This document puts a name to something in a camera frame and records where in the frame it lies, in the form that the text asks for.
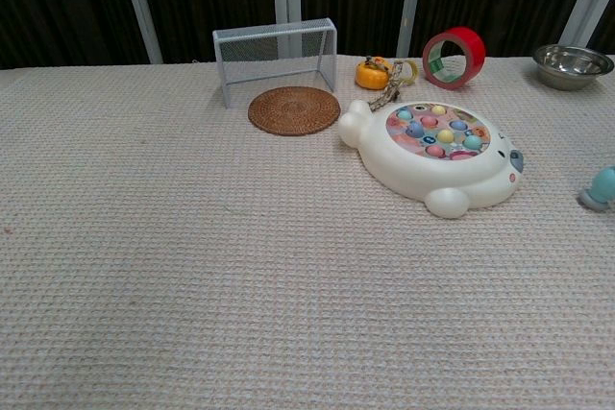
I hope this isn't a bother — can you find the teal grey toy hammer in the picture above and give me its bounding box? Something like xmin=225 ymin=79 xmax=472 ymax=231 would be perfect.
xmin=578 ymin=165 xmax=615 ymax=212

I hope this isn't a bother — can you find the white bear-shaped pop-button toy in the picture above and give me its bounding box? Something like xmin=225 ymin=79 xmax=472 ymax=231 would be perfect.
xmin=337 ymin=99 xmax=525 ymax=219

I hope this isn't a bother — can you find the round brown rattan coaster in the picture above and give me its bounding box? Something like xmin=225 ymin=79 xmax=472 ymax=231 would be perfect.
xmin=247 ymin=85 xmax=341 ymax=137

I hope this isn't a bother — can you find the beige woven tablecloth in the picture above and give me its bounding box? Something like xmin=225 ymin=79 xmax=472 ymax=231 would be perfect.
xmin=0 ymin=53 xmax=615 ymax=410

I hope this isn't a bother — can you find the red tape roll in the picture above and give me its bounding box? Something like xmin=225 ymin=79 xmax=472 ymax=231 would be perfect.
xmin=422 ymin=26 xmax=487 ymax=91

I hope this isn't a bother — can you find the stainless steel bowl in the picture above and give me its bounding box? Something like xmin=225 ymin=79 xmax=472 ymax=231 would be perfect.
xmin=531 ymin=43 xmax=615 ymax=91

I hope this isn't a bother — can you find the black pleated curtain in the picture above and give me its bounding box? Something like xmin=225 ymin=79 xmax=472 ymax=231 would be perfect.
xmin=0 ymin=0 xmax=615 ymax=70

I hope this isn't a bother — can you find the orange keychain toy with rope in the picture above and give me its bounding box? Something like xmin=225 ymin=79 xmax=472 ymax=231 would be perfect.
xmin=355 ymin=55 xmax=419 ymax=111

